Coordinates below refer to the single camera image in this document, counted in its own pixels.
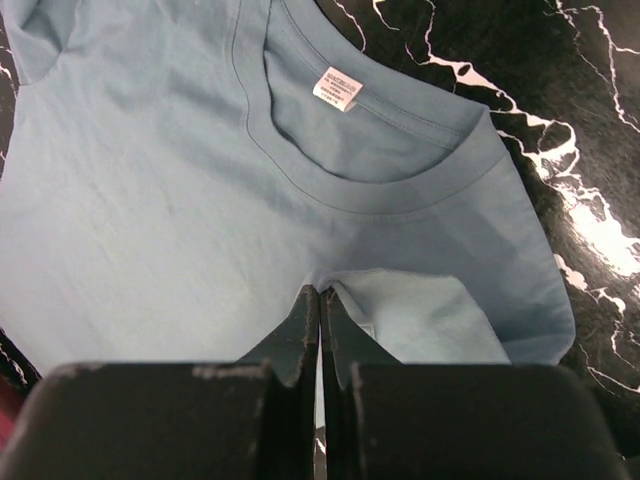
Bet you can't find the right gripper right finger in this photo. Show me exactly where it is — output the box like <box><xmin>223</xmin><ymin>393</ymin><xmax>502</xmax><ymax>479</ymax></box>
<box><xmin>320</xmin><ymin>290</ymin><xmax>631</xmax><ymax>479</ymax></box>

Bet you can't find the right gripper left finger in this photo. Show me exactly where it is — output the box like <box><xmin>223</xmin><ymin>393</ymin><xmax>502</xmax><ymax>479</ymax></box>
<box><xmin>1</xmin><ymin>286</ymin><xmax>319</xmax><ymax>479</ymax></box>

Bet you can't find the blue t-shirt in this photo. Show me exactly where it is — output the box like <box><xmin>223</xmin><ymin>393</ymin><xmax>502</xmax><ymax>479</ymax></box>
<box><xmin>1</xmin><ymin>1</ymin><xmax>575</xmax><ymax>374</ymax></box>

